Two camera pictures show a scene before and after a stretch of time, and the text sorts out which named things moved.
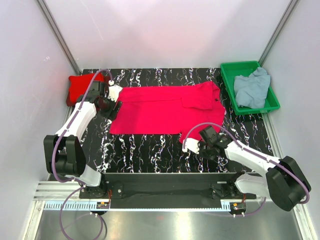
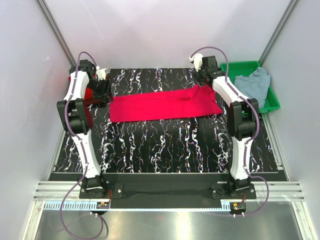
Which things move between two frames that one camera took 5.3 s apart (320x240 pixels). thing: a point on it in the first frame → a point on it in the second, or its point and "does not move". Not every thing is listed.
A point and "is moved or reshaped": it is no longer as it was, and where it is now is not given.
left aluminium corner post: (59, 36) does not move
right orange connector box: (238, 206) does not move
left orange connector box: (103, 205) does not move
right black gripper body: (205, 150) → (201, 75)
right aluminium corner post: (290, 7) does not move
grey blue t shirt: (251, 91) does not move
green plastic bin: (230, 70) does not move
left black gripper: (111, 114) → (102, 94)
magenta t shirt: (184, 109) is moved or reshaped
